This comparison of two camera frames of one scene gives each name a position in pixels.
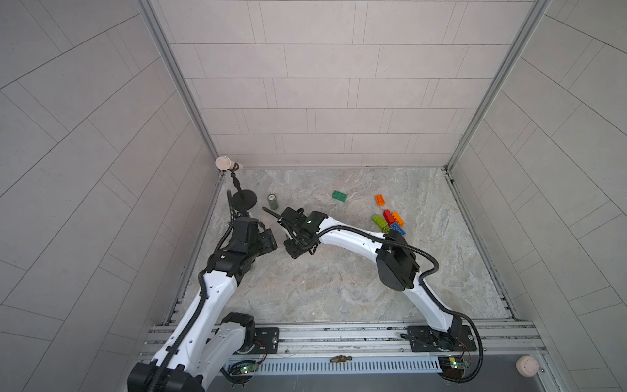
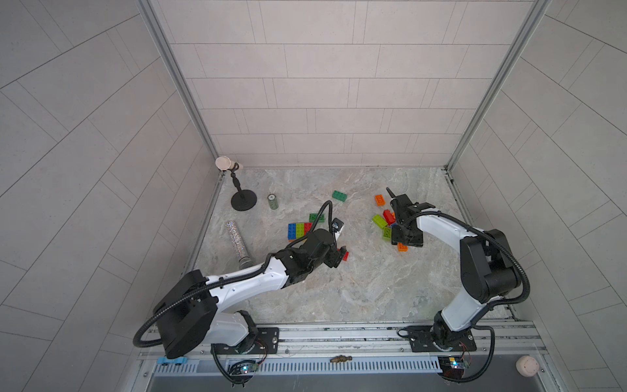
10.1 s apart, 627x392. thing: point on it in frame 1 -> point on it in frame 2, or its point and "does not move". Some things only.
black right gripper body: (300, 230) -> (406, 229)
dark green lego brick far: (339, 195) does not move
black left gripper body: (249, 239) -> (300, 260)
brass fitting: (340, 358) does not move
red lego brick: (389, 217) does not move
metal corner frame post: (523, 34) does not move
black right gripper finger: (272, 212) -> (390, 193)
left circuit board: (244, 367) does not move
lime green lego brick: (380, 221) does not move
